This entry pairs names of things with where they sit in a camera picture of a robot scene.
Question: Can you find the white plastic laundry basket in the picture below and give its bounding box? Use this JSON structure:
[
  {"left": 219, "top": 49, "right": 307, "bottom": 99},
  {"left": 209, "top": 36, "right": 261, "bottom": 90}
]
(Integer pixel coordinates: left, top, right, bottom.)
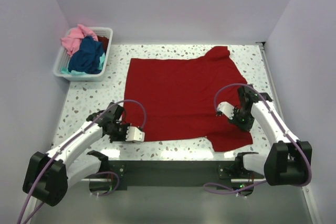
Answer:
[{"left": 53, "top": 24, "right": 113, "bottom": 82}]

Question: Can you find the dark red t shirt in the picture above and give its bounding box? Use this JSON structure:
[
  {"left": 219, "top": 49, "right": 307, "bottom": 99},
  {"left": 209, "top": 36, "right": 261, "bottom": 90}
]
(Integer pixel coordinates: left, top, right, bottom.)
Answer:
[{"left": 97, "top": 36, "right": 109, "bottom": 53}]

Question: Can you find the dark blue t shirt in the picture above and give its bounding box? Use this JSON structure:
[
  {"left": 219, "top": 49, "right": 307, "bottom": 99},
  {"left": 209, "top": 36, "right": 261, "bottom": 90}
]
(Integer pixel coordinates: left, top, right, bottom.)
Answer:
[{"left": 68, "top": 36, "right": 105, "bottom": 74}]

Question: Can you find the light teal t shirt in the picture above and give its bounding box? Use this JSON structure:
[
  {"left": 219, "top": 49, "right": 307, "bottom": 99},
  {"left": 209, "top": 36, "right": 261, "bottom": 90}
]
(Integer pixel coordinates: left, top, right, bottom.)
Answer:
[{"left": 60, "top": 52, "right": 106, "bottom": 76}]

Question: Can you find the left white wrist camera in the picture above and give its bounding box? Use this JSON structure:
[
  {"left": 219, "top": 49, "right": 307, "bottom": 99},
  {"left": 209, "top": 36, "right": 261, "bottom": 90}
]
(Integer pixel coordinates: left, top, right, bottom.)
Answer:
[{"left": 125, "top": 126, "right": 145, "bottom": 143}]

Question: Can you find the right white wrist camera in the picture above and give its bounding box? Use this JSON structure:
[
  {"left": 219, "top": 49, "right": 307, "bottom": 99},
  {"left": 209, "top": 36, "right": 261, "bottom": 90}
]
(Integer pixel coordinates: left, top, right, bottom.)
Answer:
[{"left": 216, "top": 102, "right": 235, "bottom": 120}]

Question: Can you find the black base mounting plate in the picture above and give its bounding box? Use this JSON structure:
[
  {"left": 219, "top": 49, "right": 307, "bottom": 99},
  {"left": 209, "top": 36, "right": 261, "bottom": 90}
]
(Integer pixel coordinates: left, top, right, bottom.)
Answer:
[{"left": 86, "top": 160, "right": 266, "bottom": 196}]

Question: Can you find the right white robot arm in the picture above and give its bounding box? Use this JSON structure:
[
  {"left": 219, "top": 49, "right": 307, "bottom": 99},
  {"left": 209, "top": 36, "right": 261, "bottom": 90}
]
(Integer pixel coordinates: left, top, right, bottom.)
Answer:
[{"left": 217, "top": 85, "right": 312, "bottom": 186}]

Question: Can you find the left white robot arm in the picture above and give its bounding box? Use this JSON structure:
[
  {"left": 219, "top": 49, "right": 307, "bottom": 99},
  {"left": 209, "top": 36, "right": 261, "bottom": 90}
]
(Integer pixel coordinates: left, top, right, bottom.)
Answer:
[{"left": 23, "top": 102, "right": 130, "bottom": 206}]

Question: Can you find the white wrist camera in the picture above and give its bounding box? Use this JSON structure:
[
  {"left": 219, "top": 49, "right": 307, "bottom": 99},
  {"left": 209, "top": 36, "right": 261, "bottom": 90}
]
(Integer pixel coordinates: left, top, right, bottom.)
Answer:
[
  {"left": 216, "top": 102, "right": 235, "bottom": 120},
  {"left": 125, "top": 126, "right": 145, "bottom": 143}
]

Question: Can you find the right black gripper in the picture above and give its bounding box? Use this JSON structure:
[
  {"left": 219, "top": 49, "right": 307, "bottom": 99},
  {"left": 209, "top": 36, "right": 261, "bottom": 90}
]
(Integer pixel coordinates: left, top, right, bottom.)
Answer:
[{"left": 227, "top": 108, "right": 255, "bottom": 132}]

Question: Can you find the pink t shirt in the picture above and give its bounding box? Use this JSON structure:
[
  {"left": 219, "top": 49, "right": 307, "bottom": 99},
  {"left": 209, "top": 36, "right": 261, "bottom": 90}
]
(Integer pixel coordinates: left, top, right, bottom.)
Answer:
[{"left": 61, "top": 24, "right": 98, "bottom": 57}]

